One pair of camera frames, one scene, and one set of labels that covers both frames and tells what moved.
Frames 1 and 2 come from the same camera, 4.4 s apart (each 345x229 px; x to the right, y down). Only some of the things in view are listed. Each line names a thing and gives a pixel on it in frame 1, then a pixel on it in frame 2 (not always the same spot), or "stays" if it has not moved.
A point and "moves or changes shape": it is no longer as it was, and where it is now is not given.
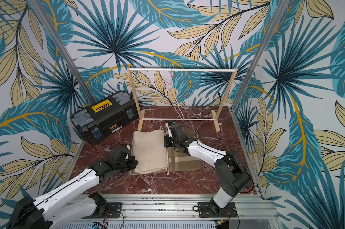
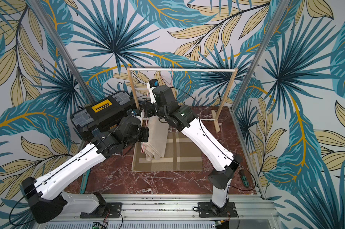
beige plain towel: (148, 148) moves or changes shape
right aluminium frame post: (278, 17) stays
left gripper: (133, 163) -> (145, 131)
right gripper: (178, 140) -> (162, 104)
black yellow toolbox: (96, 122) stays
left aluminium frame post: (39, 10) stays
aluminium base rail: (180, 211) stays
